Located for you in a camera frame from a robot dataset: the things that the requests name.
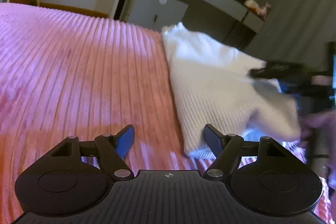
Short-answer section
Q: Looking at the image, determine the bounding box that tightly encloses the pink ribbed bedspread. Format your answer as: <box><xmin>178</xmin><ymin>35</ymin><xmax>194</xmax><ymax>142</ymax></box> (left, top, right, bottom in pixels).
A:
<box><xmin>0</xmin><ymin>2</ymin><xmax>332</xmax><ymax>224</ymax></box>

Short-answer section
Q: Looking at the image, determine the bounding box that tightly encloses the person right hand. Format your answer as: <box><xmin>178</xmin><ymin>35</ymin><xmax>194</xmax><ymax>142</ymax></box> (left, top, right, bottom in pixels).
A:
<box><xmin>299</xmin><ymin>110</ymin><xmax>335</xmax><ymax>141</ymax></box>

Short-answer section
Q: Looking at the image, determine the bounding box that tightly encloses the white ribbed knit sweater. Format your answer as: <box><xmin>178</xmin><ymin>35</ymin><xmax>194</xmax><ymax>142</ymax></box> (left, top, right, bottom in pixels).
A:
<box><xmin>162</xmin><ymin>23</ymin><xmax>300</xmax><ymax>159</ymax></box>

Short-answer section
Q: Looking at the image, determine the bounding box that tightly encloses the grey vanity dresser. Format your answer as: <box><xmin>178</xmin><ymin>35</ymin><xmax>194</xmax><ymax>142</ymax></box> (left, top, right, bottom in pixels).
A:
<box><xmin>182</xmin><ymin>0</ymin><xmax>264</xmax><ymax>50</ymax></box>

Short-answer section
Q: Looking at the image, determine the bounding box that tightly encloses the grey bedside cabinet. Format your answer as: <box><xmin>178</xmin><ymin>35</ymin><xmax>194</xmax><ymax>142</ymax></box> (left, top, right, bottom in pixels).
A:
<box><xmin>127</xmin><ymin>0</ymin><xmax>188</xmax><ymax>31</ymax></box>

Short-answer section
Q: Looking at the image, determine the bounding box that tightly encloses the pink plush toy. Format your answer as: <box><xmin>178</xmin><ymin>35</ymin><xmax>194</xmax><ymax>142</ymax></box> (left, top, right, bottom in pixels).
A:
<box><xmin>244</xmin><ymin>0</ymin><xmax>272</xmax><ymax>20</ymax></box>

